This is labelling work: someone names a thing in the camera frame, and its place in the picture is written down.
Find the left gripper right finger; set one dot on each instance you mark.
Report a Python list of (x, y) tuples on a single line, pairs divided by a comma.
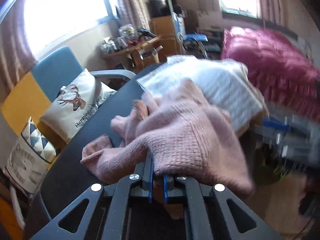
[(214, 212)]

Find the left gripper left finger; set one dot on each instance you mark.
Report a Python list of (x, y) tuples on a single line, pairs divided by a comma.
[(101, 212)]

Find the pink knitted sweater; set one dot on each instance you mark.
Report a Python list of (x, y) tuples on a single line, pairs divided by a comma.
[(185, 135)]

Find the magenta bed quilt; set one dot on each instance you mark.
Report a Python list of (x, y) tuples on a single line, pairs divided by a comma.
[(276, 67)]

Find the cream knitted sweater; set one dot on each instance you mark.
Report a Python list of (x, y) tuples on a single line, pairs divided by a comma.
[(223, 83)]

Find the tiger print cushion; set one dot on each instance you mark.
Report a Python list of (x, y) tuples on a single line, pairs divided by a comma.
[(29, 159)]

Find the deer print cushion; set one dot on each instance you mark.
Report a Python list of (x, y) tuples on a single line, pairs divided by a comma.
[(76, 104)]

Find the wooden side table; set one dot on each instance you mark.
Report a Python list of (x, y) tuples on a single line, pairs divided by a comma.
[(138, 61)]

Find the wooden cabinet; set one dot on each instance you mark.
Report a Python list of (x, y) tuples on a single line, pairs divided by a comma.
[(163, 27)]

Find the pink curtain left window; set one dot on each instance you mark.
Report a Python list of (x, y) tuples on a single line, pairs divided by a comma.
[(133, 12)]

